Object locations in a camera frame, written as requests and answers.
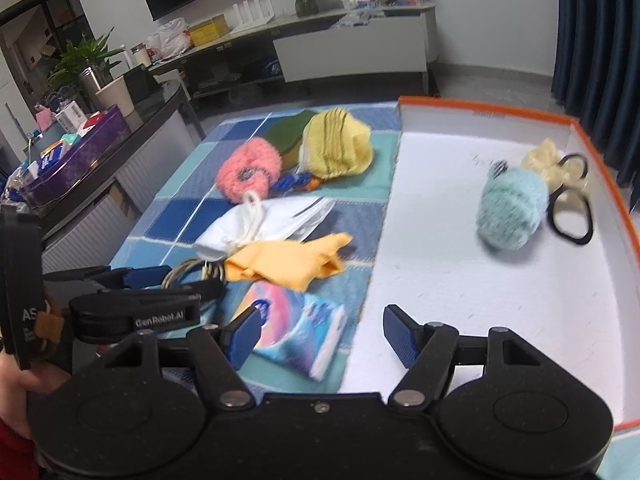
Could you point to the cream scrunchie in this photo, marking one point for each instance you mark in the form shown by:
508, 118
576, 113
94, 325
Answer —
540, 160

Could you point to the small red box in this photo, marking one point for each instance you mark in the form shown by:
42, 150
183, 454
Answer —
92, 122

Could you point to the small blue box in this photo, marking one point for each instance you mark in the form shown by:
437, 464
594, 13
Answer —
52, 155

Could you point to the long tv cabinet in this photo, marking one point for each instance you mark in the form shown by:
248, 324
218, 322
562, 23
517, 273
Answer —
225, 60

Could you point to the dark blue curtain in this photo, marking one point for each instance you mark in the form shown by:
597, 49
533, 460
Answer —
590, 35

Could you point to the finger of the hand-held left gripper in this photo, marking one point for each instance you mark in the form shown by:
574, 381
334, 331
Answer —
200, 291
145, 276

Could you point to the person's left hand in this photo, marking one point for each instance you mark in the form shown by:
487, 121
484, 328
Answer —
20, 395

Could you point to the leafy potted plant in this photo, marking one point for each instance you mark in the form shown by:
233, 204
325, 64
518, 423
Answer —
80, 57

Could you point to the dark glass cabinet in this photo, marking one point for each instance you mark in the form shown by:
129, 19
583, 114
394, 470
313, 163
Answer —
30, 35

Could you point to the paper cup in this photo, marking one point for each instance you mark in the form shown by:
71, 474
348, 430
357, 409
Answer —
116, 97

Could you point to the small pink box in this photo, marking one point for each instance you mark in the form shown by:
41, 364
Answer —
43, 119

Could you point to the pink fluffy scrunchie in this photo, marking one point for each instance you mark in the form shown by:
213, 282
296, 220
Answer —
250, 157

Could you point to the light blue knitted ball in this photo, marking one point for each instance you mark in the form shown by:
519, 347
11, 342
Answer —
510, 210

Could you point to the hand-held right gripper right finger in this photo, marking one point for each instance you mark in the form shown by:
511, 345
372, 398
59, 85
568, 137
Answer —
400, 335

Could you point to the steel tumbler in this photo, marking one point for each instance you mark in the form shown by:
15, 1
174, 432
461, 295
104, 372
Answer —
95, 85

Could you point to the blue checkered mat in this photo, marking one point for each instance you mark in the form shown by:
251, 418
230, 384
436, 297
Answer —
185, 200

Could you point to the orange cloth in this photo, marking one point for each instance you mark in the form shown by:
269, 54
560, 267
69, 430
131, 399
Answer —
285, 262

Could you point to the dark round side table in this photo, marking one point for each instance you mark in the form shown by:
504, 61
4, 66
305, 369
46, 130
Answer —
150, 115

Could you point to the purple tray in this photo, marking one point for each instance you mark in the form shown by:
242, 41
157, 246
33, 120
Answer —
95, 145

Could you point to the black box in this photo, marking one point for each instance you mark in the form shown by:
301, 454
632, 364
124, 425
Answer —
142, 82

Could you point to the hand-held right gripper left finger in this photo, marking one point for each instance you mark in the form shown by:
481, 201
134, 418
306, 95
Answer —
246, 335

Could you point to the colourful tissue pack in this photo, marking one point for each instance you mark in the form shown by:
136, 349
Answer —
295, 325

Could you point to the yellow box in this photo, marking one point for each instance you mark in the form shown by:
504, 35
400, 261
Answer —
207, 32

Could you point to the white plastic bag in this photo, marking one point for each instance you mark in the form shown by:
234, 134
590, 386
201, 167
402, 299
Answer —
170, 40

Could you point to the yellow striped cloth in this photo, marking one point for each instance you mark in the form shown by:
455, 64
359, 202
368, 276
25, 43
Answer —
340, 150

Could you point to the small white box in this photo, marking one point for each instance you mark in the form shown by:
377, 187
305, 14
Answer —
70, 116

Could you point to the white router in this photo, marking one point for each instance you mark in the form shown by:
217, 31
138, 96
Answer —
250, 17

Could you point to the blue and orange small toy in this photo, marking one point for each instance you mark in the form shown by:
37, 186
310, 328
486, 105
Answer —
295, 183

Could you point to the blue plastic bag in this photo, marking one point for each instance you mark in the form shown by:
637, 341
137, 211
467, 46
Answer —
352, 17

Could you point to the green and yellow sponge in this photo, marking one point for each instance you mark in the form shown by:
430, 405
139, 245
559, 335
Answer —
285, 132

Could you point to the white box with orange rim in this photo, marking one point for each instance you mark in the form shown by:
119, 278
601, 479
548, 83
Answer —
450, 260

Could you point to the white drawer front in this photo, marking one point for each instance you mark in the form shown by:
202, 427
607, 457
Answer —
350, 50

